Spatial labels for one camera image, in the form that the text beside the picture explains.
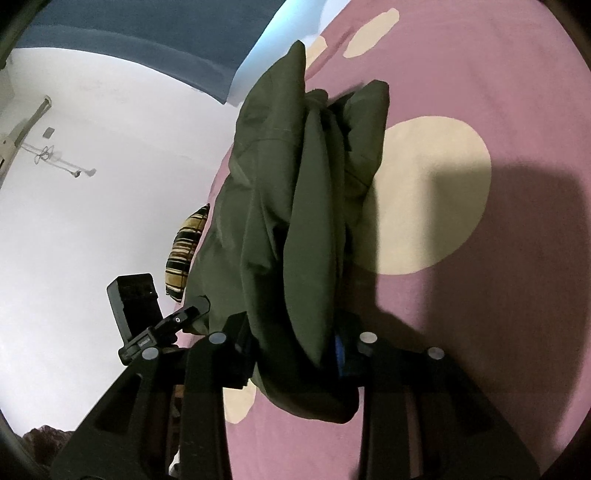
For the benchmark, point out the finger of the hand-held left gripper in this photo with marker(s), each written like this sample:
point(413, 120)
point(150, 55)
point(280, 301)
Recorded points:
point(184, 317)

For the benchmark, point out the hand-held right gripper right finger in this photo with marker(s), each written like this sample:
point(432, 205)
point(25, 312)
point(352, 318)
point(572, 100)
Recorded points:
point(339, 355)

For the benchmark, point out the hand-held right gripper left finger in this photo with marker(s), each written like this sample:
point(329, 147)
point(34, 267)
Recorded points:
point(217, 369)

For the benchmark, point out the olive green pants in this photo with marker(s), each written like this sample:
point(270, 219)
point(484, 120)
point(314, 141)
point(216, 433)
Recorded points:
point(286, 207)

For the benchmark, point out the plaid brown and black pillow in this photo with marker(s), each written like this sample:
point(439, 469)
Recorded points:
point(184, 249)

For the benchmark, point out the dark brown cloth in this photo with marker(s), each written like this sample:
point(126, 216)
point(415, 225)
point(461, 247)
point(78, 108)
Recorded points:
point(44, 441)

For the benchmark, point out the dark blue curtain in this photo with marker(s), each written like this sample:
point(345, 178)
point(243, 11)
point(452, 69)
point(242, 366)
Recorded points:
point(161, 37)

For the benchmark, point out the pink bedsheet with cream dots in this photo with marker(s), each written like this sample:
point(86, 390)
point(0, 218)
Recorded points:
point(461, 69)

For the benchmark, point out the white wall conduit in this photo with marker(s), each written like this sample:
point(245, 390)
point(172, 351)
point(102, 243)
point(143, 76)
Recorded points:
point(27, 122)

